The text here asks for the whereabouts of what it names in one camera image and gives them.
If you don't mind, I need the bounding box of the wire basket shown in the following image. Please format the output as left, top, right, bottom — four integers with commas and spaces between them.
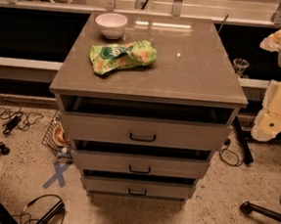
41, 112, 72, 162

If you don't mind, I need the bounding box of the black power adapter with cable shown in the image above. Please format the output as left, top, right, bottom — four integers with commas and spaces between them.
0, 101, 44, 136

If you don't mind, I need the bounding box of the black table leg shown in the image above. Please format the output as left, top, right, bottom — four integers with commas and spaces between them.
233, 116, 254, 164

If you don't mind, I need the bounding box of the blue tape cross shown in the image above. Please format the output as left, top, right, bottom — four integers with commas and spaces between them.
42, 160, 71, 189

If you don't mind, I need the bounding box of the white ceramic bowl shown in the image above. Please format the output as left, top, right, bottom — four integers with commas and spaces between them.
95, 13, 128, 39

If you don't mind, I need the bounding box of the black stand with cables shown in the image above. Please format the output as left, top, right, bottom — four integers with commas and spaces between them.
19, 194, 66, 224

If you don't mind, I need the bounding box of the green chip bag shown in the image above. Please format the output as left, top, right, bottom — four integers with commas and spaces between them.
89, 40, 157, 76

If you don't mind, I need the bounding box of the grey drawer cabinet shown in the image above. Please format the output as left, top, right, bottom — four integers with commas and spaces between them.
50, 14, 248, 190

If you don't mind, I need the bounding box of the clear glass cup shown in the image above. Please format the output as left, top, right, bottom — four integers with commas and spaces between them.
232, 58, 249, 77

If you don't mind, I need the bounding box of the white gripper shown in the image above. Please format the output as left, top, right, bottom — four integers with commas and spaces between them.
251, 80, 281, 142

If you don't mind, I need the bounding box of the black chair caster leg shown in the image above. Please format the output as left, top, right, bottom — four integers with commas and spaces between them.
239, 201, 281, 222

